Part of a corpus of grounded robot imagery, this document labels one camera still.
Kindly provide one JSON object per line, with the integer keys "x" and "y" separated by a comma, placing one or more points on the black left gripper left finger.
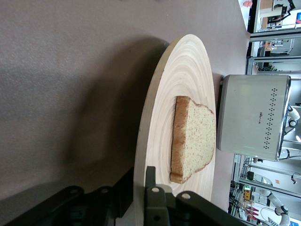
{"x": 58, "y": 207}

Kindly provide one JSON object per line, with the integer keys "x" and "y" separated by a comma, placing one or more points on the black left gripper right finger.
{"x": 164, "y": 209}

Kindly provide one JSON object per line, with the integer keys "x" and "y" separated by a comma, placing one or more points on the slice of brown bread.
{"x": 197, "y": 141}

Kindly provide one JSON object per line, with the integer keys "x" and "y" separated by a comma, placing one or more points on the round wooden plate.
{"x": 183, "y": 70}

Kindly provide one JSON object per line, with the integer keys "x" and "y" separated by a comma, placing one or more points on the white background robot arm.
{"x": 282, "y": 209}

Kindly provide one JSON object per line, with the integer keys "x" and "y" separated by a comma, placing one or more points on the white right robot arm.
{"x": 294, "y": 117}

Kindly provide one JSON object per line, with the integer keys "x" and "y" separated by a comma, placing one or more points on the beige and chrome toaster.
{"x": 247, "y": 113}

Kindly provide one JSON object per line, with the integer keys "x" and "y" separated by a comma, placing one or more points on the brown table cover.
{"x": 58, "y": 47}

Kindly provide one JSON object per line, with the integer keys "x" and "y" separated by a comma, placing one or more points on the aluminium frame enclosure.
{"x": 272, "y": 40}

